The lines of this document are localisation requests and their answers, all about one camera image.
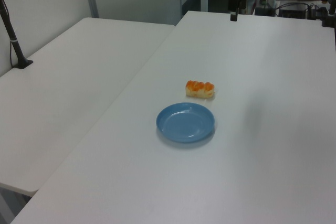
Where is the black electronics box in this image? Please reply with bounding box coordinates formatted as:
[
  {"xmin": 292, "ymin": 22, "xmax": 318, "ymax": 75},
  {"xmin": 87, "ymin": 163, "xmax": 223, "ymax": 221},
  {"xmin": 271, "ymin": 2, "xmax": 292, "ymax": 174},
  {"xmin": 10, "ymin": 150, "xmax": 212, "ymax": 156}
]
[{"xmin": 278, "ymin": 3, "xmax": 308, "ymax": 19}]

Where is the black table clamp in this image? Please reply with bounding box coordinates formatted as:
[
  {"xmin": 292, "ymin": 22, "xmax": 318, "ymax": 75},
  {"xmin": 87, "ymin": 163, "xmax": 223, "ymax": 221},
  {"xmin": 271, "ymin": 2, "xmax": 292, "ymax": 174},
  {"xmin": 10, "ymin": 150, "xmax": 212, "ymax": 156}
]
[{"xmin": 321, "ymin": 0, "xmax": 336, "ymax": 28}]

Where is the orange glazed bread loaf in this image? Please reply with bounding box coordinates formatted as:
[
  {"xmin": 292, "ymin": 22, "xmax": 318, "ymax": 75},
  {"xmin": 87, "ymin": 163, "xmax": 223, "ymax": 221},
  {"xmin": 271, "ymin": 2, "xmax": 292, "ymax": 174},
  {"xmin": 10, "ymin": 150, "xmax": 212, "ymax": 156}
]
[{"xmin": 185, "ymin": 80, "xmax": 216, "ymax": 99}]

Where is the black camera stand with tape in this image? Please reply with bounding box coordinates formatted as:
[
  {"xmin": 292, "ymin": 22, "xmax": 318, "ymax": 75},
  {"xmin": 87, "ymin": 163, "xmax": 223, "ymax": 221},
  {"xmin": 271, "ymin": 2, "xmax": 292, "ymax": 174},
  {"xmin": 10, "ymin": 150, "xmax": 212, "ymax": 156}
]
[{"xmin": 0, "ymin": 0, "xmax": 34, "ymax": 70}]

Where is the blue round plate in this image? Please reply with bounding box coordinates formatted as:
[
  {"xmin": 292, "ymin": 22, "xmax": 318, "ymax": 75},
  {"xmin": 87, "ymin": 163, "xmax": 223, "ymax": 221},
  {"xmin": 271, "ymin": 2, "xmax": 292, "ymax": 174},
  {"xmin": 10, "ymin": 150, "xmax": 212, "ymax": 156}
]
[{"xmin": 155, "ymin": 102, "xmax": 216, "ymax": 144}]

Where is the white side table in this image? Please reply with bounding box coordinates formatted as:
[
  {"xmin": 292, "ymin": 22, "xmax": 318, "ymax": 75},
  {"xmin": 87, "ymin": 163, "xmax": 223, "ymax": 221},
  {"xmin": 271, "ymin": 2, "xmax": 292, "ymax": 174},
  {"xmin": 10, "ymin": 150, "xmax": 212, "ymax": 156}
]
[{"xmin": 0, "ymin": 17, "xmax": 176, "ymax": 194}]

